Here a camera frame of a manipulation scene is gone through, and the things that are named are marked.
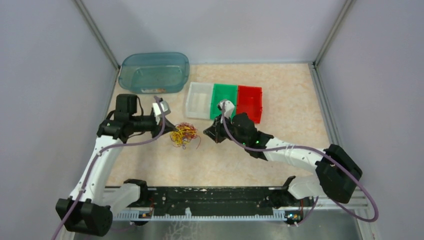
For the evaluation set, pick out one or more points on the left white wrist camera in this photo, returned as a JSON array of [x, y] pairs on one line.
[[161, 108]]

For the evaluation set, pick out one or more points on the blue transparent plastic tub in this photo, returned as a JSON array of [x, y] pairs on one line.
[[154, 73]]

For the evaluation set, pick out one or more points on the green plastic bin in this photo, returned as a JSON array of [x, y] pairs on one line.
[[222, 92]]

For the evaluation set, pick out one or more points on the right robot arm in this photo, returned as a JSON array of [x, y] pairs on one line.
[[333, 172]]

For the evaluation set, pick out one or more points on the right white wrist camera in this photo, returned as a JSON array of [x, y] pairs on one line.
[[226, 108]]

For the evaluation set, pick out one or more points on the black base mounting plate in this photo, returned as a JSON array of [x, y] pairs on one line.
[[215, 201]]

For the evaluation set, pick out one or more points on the red plastic bin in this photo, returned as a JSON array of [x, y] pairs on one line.
[[249, 101]]

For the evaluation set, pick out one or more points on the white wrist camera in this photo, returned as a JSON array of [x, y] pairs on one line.
[[226, 108], [161, 108]]

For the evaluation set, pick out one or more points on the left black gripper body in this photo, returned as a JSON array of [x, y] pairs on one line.
[[155, 128]]

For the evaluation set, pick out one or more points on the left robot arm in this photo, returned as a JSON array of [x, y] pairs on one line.
[[88, 210]]

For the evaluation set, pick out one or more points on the white slotted cable duct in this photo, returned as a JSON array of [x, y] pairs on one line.
[[136, 216]]

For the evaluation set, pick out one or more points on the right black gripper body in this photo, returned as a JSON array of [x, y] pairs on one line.
[[221, 130]]

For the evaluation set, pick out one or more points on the white plastic bin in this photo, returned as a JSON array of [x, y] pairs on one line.
[[198, 101]]

